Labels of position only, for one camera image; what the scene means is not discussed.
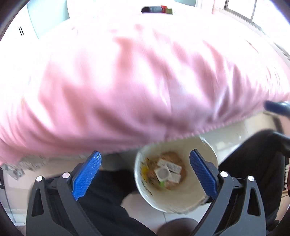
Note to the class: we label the white yogurt cup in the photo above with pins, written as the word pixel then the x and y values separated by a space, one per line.
pixel 162 173

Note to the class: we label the black trouser leg left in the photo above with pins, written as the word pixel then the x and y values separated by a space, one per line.
pixel 102 204

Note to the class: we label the brown slipper right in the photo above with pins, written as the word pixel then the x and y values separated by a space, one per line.
pixel 178 227

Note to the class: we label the pink bed sheet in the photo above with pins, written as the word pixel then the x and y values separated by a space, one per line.
pixel 122 84

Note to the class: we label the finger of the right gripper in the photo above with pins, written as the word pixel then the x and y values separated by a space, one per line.
pixel 279 108

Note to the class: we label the white wardrobe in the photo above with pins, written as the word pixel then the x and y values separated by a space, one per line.
pixel 31 19

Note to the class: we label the white trash bin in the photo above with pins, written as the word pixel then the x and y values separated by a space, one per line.
pixel 173 198

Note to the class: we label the floral bed skirt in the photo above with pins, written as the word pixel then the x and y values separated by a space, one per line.
pixel 34 163

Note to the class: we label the black trouser leg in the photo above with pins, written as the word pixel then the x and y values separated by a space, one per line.
pixel 262 156
pixel 102 204

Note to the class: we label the black trouser leg right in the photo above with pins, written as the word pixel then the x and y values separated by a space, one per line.
pixel 262 156

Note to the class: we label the white medicine box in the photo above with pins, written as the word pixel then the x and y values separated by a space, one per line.
pixel 170 165

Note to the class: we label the window frame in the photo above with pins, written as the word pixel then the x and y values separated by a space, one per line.
pixel 264 15

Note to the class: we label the yellow wrapper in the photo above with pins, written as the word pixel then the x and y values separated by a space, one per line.
pixel 144 171

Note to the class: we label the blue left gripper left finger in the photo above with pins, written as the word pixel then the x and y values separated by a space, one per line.
pixel 85 175

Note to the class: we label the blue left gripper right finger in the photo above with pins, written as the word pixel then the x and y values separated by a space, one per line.
pixel 206 173

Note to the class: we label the small white box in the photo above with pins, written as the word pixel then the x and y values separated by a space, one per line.
pixel 174 178

